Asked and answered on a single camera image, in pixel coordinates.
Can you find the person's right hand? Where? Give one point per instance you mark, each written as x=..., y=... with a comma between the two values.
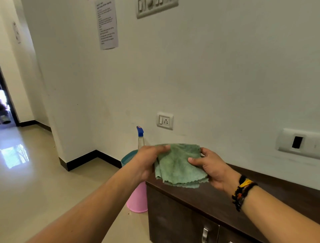
x=216, y=168

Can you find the person's left hand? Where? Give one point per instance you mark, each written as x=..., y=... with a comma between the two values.
x=143, y=161

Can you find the person's left thumb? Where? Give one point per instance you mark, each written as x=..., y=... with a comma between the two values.
x=160, y=149

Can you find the person's right thumb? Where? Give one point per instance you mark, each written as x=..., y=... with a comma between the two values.
x=198, y=161

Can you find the green microfiber cloth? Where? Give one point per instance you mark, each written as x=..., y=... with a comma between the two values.
x=178, y=164

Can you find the person's right forearm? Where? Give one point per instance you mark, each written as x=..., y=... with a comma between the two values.
x=277, y=215

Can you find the person's left forearm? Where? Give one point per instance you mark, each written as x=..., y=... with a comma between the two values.
x=85, y=211

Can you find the clear spray bottle blue nozzle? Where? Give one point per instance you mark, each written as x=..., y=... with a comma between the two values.
x=140, y=139

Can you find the pink bin with teal lid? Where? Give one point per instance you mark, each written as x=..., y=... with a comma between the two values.
x=137, y=195

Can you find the dark brown wooden cabinet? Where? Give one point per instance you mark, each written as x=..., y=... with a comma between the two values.
x=225, y=207

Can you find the printed paper notice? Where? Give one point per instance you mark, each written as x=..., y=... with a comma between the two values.
x=106, y=24

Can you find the white wall socket with switch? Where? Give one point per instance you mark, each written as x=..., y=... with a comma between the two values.
x=165, y=121

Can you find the white wall plate black slot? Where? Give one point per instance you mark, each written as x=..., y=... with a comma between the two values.
x=298, y=143

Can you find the white switch panel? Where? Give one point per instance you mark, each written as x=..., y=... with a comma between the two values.
x=156, y=6

